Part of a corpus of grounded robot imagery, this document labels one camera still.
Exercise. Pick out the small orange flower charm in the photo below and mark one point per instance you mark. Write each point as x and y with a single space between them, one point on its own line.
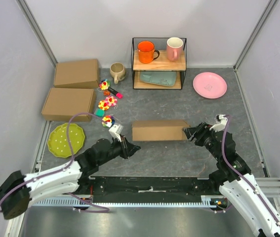
106 93

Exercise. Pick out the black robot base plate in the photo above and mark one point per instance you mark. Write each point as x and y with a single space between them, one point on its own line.
114 189

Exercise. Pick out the black wire wooden shelf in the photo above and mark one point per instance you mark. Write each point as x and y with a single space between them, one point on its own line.
161 64

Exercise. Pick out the grey slotted cable duct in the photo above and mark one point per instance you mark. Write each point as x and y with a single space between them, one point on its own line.
69 201

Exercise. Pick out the orange enamel mug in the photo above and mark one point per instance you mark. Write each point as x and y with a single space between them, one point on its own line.
147 52

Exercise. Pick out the beige ceramic mug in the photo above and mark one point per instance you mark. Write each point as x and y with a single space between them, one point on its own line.
118 72

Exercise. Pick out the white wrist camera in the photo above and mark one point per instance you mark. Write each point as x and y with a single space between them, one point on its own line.
221 122
115 131

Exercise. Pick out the pink ceramic mug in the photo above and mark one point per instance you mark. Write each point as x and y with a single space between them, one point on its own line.
174 48

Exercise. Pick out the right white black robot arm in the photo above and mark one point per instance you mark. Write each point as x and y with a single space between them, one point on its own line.
235 181

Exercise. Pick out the pink flower plush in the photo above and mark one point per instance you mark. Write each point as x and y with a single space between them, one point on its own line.
111 101

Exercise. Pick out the teal block toy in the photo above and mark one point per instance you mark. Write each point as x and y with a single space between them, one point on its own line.
99 113

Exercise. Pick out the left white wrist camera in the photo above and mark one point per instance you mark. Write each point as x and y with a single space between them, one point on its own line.
115 131

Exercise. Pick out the pink round plate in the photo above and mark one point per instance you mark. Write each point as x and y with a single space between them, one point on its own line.
209 85

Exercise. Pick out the teal rectangular ceramic plate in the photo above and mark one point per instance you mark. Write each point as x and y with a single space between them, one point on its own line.
158 78

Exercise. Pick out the rainbow flower plush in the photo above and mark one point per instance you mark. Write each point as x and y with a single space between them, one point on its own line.
104 84
108 121

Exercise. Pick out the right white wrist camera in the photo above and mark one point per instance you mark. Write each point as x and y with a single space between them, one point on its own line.
221 122

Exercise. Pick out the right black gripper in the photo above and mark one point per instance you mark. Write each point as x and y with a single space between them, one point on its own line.
198 131

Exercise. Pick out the rainbow flower plush lower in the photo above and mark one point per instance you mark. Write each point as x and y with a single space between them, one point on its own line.
108 121

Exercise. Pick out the cardboard box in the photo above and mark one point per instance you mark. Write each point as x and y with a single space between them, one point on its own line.
63 103
77 74
159 130

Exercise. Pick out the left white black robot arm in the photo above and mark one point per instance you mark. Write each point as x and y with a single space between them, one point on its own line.
20 191

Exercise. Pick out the green dotted plate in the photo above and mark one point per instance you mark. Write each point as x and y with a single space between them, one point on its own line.
58 143

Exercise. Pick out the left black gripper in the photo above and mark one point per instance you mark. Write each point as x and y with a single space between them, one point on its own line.
127 148

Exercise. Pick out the pink black highlighter pen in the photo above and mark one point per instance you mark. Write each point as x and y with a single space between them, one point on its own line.
115 93

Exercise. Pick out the rainbow flower plush top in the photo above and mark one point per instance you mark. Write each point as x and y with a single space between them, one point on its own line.
104 84

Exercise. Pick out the yellow flower plush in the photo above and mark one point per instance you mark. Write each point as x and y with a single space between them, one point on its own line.
103 105

